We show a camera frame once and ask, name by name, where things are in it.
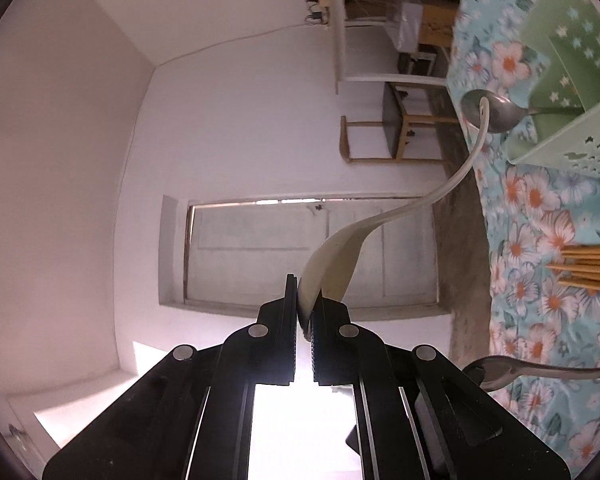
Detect cream ladle spoon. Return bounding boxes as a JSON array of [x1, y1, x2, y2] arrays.
[[298, 98, 491, 339]]

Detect wooden chopstick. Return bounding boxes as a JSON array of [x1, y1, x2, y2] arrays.
[[546, 263, 600, 274], [558, 278, 600, 292], [562, 245, 600, 260]]

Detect metal spoon on table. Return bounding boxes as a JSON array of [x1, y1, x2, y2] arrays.
[[463, 356, 600, 392]]

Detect white door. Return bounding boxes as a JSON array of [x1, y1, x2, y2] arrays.
[[187, 198, 438, 308]]

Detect floral turquoise tablecloth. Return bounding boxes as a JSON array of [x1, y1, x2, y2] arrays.
[[446, 0, 600, 474]]

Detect wooden chair dark seat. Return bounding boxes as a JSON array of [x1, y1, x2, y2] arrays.
[[339, 81, 460, 166]]

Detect metal spoon in basket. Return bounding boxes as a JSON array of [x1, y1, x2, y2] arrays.
[[460, 89, 584, 133]]

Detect mint green utensil basket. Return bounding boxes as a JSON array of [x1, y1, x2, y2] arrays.
[[506, 0, 600, 179]]

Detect white side table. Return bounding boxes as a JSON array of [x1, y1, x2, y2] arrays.
[[328, 0, 445, 93]]

